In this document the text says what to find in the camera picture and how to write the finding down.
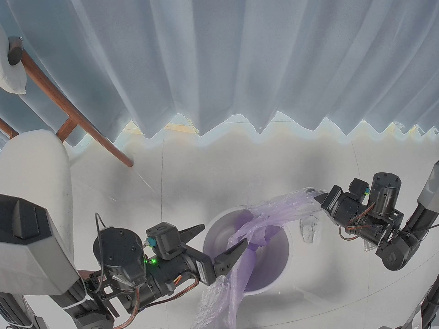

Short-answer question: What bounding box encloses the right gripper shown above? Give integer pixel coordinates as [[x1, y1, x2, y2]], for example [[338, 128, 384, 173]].
[[322, 185, 366, 227]]

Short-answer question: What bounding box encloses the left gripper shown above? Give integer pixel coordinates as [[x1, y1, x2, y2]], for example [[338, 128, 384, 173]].
[[141, 223, 247, 304]]

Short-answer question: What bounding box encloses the purple plastic bag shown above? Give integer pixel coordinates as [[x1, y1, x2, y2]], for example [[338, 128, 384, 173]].
[[192, 187, 327, 329]]

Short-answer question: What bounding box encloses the white trash bin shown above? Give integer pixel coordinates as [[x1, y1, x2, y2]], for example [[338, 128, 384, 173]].
[[202, 204, 294, 296]]

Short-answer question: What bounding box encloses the crumpled white paper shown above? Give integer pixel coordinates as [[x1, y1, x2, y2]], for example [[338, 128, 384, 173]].
[[300, 215, 321, 243]]

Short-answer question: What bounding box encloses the pale blue curtain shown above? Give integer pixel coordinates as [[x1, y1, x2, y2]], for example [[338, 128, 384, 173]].
[[0, 0, 439, 149]]

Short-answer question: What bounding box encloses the white cushioned wooden chair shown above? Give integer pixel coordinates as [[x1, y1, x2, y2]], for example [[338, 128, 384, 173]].
[[0, 36, 134, 287]]

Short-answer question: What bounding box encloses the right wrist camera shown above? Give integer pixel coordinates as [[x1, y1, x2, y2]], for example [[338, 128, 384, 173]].
[[349, 178, 371, 202]]

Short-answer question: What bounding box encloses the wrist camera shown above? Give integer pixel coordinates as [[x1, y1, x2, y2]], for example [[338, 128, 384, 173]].
[[146, 222, 188, 260], [349, 178, 371, 202]]

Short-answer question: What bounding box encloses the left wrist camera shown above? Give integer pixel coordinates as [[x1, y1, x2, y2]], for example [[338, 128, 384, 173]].
[[146, 222, 188, 260]]

